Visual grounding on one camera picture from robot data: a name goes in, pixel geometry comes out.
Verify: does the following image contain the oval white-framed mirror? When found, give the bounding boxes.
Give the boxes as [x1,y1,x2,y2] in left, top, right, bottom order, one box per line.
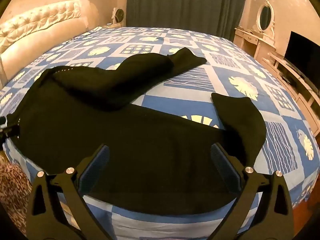
[251,0,276,34]

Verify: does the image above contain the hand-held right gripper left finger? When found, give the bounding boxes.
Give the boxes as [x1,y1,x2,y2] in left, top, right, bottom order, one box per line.
[26,144,111,240]

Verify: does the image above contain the black television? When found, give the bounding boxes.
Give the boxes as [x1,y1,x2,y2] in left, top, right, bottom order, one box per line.
[284,31,320,91]

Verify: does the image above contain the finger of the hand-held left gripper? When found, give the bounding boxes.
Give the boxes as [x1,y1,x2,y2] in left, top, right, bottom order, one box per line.
[0,116,9,141]

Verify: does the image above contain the brown patterned clothing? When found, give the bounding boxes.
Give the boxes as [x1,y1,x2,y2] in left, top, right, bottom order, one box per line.
[0,150,35,236]

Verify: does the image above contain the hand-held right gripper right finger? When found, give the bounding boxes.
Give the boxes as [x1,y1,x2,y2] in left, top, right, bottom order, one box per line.
[210,142,294,240]

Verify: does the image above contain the cream tufted headboard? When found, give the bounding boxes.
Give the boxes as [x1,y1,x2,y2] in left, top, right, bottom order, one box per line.
[0,0,99,81]

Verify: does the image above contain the round table clock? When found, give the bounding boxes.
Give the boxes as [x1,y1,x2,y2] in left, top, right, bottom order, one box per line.
[111,7,125,25]

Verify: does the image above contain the cream television cabinet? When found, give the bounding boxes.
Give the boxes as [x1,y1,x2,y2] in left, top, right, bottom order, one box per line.
[261,51,320,132]

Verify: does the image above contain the blue patterned bed sheet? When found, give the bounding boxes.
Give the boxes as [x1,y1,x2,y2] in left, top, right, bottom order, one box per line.
[0,26,320,240]

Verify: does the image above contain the dark teal curtain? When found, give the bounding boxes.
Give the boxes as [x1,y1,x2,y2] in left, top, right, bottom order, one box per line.
[126,0,250,41]

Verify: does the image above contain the cream dressing table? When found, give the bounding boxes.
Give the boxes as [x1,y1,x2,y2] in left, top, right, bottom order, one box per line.
[234,26,270,58]

